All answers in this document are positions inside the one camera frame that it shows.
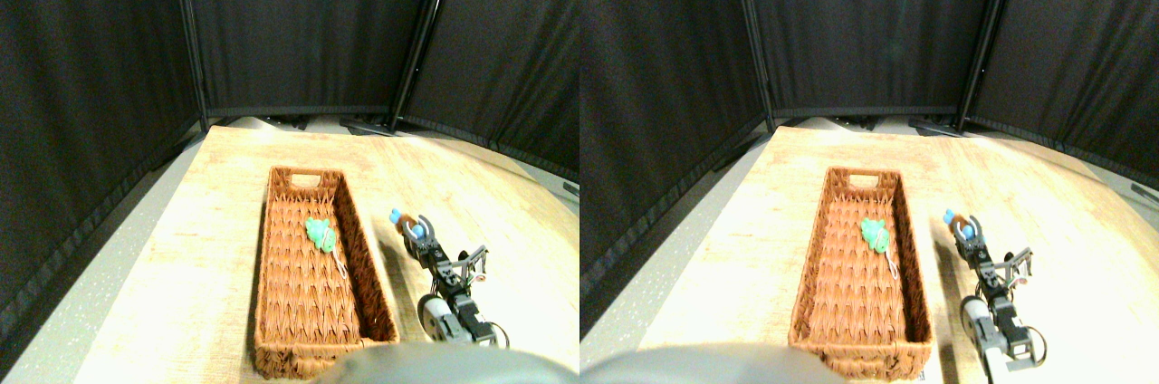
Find green plush toy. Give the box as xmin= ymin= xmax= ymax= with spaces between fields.
xmin=857 ymin=216 xmax=902 ymax=278
xmin=304 ymin=216 xmax=350 ymax=278

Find brown wicker basket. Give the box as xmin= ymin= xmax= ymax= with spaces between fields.
xmin=789 ymin=167 xmax=935 ymax=379
xmin=254 ymin=167 xmax=401 ymax=379

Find curtain stand pole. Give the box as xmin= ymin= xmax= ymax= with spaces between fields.
xmin=956 ymin=0 xmax=1019 ymax=131
xmin=730 ymin=0 xmax=777 ymax=132
xmin=170 ymin=0 xmax=211 ymax=132
xmin=388 ymin=0 xmax=455 ymax=131

